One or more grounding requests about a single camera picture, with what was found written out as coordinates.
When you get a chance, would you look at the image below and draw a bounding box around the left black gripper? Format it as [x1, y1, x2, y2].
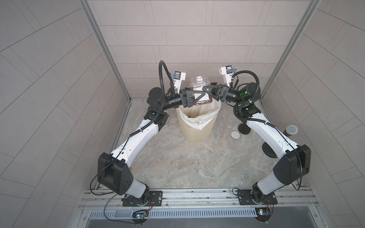
[158, 89, 201, 113]

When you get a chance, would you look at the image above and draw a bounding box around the black lid glass jar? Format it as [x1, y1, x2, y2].
[189, 76, 213, 105]

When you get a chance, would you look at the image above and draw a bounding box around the white jar lid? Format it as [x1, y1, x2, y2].
[231, 131, 240, 140]

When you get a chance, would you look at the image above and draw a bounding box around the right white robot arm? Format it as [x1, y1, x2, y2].
[203, 83, 311, 202]

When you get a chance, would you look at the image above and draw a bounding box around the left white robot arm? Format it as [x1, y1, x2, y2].
[94, 87, 206, 204]

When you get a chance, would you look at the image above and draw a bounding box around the white trash bag liner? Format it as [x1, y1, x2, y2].
[176, 99, 221, 130]

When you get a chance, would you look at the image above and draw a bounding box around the beige ribbed trash bin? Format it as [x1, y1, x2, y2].
[178, 114, 217, 143]

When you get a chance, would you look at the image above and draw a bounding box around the round knob on stalk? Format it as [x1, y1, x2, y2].
[262, 125, 298, 158]

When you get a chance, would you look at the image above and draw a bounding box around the left circuit board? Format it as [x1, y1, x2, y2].
[132, 210, 149, 219]

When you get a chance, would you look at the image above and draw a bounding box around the circuit board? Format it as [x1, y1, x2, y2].
[255, 208, 271, 222]
[132, 210, 149, 219]

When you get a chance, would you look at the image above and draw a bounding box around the right circuit board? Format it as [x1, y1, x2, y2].
[255, 208, 271, 222]

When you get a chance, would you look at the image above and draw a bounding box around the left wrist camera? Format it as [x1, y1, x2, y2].
[170, 71, 186, 93]

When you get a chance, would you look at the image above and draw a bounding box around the left black corrugated cable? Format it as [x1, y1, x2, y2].
[129, 60, 176, 137]

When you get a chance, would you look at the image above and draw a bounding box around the black corrugated cable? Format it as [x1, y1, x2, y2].
[231, 70, 276, 129]
[129, 60, 176, 137]

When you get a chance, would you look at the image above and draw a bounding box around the right black corrugated cable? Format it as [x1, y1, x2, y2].
[231, 70, 276, 129]

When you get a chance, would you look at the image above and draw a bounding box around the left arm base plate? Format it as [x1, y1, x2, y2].
[122, 191, 163, 207]

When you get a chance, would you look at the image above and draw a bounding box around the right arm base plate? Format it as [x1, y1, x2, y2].
[235, 189, 278, 206]

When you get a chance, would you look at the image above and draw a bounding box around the aluminium mounting rail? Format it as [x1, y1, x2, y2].
[76, 187, 319, 210]

